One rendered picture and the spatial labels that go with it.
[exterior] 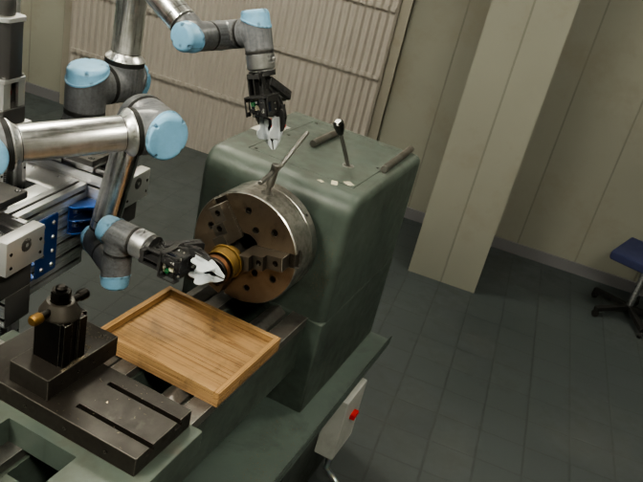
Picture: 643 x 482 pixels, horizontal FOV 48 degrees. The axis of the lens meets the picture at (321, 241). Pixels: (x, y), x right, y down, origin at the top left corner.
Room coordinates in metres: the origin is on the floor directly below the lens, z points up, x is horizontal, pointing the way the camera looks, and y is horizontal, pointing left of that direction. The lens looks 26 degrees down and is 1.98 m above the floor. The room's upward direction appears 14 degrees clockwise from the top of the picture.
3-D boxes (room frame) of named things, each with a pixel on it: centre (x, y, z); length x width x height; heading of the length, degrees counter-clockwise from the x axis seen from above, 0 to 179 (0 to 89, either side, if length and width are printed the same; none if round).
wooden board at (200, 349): (1.52, 0.26, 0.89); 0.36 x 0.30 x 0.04; 70
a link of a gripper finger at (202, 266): (1.54, 0.26, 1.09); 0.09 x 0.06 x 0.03; 70
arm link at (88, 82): (1.99, 0.75, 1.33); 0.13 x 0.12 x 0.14; 154
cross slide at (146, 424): (1.16, 0.41, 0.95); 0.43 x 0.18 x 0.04; 70
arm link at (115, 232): (1.63, 0.51, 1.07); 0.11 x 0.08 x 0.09; 70
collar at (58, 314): (1.18, 0.47, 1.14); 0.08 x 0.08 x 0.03
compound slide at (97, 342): (1.21, 0.46, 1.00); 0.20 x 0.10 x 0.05; 160
